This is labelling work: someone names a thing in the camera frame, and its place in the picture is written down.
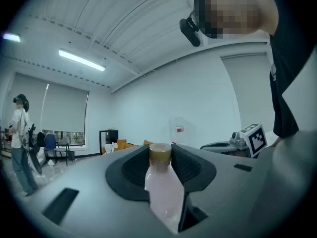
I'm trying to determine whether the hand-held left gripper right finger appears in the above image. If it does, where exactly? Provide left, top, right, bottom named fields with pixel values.
left=170, top=144, right=260, bottom=238

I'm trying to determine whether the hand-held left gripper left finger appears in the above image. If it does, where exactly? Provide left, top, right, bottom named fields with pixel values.
left=22, top=144, right=175, bottom=238

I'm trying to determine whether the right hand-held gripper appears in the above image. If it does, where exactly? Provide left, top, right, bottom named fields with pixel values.
left=200, top=123, right=268, bottom=159

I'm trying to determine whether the clear water jug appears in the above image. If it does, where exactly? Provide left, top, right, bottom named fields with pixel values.
left=168, top=116, right=197, bottom=146

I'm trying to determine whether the white crumpled cloth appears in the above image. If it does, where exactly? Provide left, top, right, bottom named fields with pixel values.
left=104, top=141, right=118, bottom=155

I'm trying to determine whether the black framed floor mirror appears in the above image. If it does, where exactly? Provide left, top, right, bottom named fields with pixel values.
left=99, top=129, right=110, bottom=156

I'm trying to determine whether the orange sofa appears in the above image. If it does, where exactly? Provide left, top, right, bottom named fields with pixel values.
left=102, top=139, right=156, bottom=156

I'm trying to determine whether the black cabinet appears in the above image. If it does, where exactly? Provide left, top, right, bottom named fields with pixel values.
left=107, top=129, right=119, bottom=146

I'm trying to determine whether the grey chair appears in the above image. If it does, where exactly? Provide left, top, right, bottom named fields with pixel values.
left=54, top=136, right=74, bottom=166

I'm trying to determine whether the window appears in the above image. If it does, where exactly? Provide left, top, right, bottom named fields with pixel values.
left=42, top=129, right=86, bottom=147

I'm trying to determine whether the blue chair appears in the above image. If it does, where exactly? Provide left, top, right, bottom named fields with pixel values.
left=44, top=134, right=61, bottom=164

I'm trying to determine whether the person's black t-shirt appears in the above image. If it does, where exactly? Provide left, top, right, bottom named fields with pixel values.
left=264, top=0, right=317, bottom=138

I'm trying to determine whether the grey roller blind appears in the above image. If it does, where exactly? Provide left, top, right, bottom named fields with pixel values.
left=4, top=72, right=49, bottom=131
left=41, top=83, right=89, bottom=133

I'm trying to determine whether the person's head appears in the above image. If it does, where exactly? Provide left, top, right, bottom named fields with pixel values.
left=193, top=0, right=279, bottom=40

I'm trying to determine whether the long ceiling light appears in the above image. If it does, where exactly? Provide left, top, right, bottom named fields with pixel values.
left=2, top=33, right=21, bottom=43
left=58, top=48, right=106, bottom=72

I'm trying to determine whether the black head-mounted camera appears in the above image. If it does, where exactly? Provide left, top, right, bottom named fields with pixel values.
left=179, top=17, right=202, bottom=47

